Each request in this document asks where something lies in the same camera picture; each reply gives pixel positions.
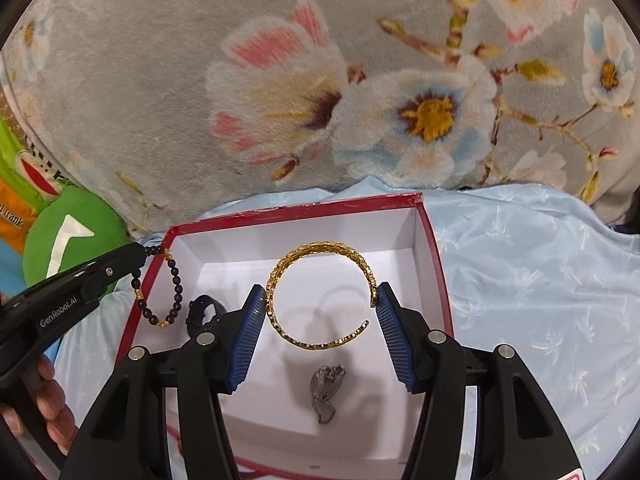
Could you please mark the black watch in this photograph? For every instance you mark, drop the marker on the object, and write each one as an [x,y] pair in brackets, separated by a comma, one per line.
[200,310]

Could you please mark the green orange printed cloth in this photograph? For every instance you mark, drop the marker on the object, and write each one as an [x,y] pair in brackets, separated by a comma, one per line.
[15,160]

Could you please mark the green round cushion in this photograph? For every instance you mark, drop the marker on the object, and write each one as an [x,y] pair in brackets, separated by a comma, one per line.
[100,215]

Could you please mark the person's left hand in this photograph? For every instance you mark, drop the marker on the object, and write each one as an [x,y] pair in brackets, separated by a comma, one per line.
[60,430]

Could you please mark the light blue bed sheet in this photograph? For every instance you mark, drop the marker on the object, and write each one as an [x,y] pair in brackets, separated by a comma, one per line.
[525,285]

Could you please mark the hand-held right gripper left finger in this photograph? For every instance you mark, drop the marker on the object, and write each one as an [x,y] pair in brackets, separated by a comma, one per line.
[249,332]

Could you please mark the red cardboard box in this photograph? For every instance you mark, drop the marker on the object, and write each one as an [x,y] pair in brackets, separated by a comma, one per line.
[310,240]

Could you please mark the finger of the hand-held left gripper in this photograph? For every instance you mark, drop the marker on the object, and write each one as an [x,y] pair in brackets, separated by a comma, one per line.
[120,260]

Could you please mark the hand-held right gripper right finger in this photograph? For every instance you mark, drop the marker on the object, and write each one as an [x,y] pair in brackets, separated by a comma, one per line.
[392,340]

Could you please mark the grey floral blanket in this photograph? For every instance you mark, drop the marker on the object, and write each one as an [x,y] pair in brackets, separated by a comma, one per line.
[150,85]

